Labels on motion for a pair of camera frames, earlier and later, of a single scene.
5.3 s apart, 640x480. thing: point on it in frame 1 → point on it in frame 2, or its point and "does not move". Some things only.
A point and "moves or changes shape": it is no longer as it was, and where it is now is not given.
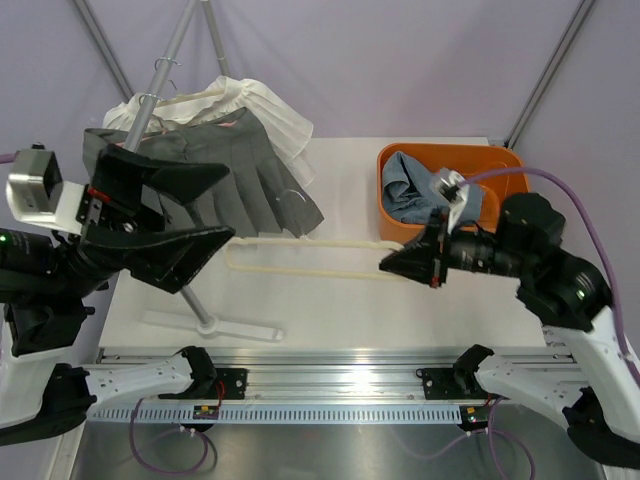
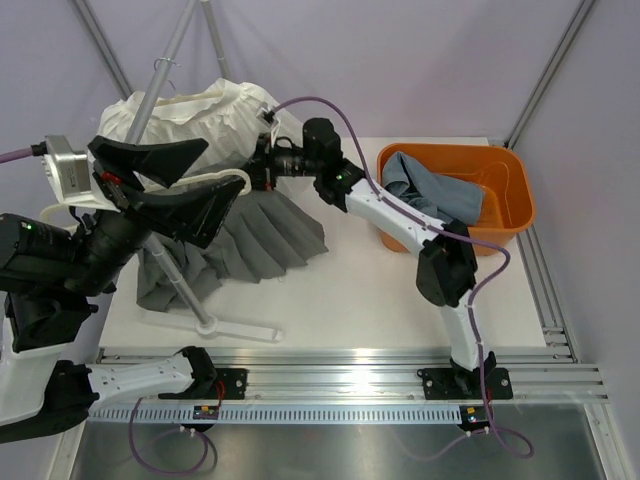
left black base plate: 230,383 does not move
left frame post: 104,49 does not move
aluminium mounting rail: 329,376 does not move
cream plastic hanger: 315,274 moves or changes shape
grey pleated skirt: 256,197 moves or changes shape
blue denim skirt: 410,194 does not move
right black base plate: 451,384 does not move
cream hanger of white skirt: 190,94 does not move
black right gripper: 422,259 → 263,170
